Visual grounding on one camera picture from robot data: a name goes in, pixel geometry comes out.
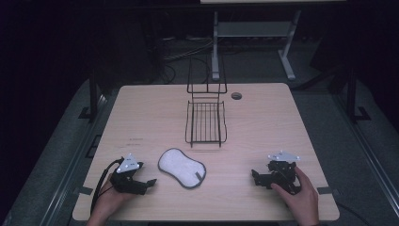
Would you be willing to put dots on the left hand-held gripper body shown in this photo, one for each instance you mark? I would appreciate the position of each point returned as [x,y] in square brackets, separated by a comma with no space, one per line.
[128,164]

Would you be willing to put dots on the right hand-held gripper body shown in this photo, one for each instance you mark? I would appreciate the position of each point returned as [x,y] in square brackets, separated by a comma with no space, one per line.
[282,171]

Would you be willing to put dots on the white sponge pad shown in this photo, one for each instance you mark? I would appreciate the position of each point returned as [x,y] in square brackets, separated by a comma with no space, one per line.
[182,168]

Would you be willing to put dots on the person's right hand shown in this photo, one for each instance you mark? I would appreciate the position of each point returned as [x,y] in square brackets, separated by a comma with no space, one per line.
[299,201]

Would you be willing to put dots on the person's left hand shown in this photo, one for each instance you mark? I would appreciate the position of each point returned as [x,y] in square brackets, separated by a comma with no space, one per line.
[108,201]

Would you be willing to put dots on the grey metal stand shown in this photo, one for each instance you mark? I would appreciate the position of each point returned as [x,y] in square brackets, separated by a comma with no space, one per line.
[251,29]

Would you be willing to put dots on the black post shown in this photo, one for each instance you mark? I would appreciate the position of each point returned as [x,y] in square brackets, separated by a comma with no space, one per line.
[93,97]
[352,97]

